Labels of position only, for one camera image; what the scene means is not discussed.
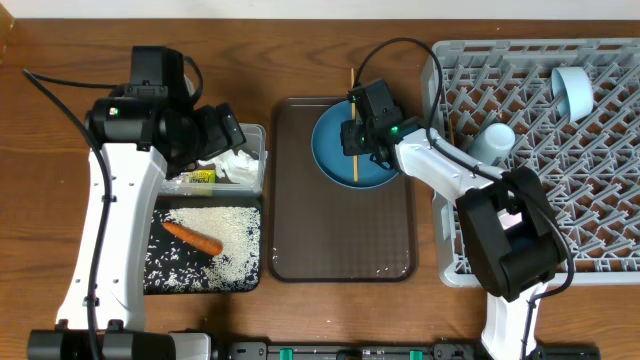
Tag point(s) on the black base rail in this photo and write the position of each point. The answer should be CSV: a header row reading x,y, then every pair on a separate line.
x,y
441,351

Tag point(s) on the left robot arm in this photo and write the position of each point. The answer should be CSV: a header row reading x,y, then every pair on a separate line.
x,y
140,143

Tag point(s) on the clear plastic bin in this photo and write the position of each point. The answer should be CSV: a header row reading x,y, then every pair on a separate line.
x,y
255,145

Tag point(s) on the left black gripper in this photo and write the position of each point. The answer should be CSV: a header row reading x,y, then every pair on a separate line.
x,y
219,141

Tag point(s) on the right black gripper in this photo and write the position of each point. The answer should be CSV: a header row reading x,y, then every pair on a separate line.
x,y
349,145

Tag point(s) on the yellow foil snack wrapper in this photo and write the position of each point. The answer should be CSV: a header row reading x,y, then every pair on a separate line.
x,y
207,176

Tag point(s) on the light blue white bowl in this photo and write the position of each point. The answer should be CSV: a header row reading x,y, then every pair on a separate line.
x,y
573,87

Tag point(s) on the white tissue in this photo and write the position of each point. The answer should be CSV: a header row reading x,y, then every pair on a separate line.
x,y
233,166

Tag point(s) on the brown serving tray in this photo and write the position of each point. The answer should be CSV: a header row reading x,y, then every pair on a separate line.
x,y
322,231

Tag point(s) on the pink white cup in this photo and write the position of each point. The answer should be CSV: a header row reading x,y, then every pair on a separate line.
x,y
509,220

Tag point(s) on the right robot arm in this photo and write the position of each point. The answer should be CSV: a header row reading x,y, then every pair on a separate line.
x,y
512,242

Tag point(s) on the dark blue plate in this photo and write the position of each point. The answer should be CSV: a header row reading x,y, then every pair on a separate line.
x,y
328,153

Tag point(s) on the light blue cup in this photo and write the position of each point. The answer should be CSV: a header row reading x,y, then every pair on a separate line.
x,y
493,144

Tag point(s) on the spilled white rice grains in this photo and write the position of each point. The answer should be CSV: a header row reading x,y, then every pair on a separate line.
x,y
235,245

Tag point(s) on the grey dishwasher rack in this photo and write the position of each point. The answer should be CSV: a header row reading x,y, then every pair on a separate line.
x,y
589,168

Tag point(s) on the black tray bin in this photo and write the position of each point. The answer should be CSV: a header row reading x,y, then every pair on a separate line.
x,y
155,240

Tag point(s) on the orange carrot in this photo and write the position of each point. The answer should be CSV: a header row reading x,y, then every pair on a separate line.
x,y
197,240

